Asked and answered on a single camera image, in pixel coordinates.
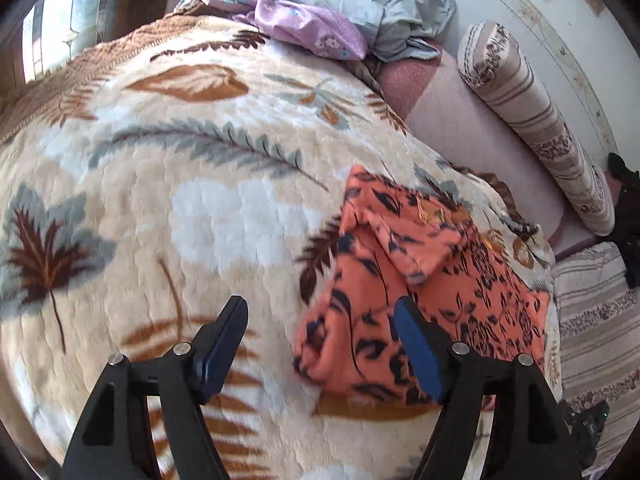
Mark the striped flat cushion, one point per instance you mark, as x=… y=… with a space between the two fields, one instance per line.
x=599 y=342

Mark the black cloth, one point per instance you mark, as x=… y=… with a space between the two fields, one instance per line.
x=627 y=222

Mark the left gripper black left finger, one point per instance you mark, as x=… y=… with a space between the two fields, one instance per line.
x=113 y=437

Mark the striped bolster pillow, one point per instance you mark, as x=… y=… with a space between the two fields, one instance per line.
x=491 y=63

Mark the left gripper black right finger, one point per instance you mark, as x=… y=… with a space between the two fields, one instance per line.
x=528 y=436

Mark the purple floral cloth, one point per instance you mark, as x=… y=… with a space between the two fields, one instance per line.
x=321 y=31

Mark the orange floral garment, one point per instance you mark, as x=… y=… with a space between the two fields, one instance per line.
x=393 y=242

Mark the cream leaf-pattern blanket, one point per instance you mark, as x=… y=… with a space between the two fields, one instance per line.
x=156 y=176

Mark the window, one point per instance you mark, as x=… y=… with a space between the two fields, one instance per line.
x=55 y=31

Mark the pink bed sheet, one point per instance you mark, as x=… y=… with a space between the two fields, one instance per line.
x=440 y=110

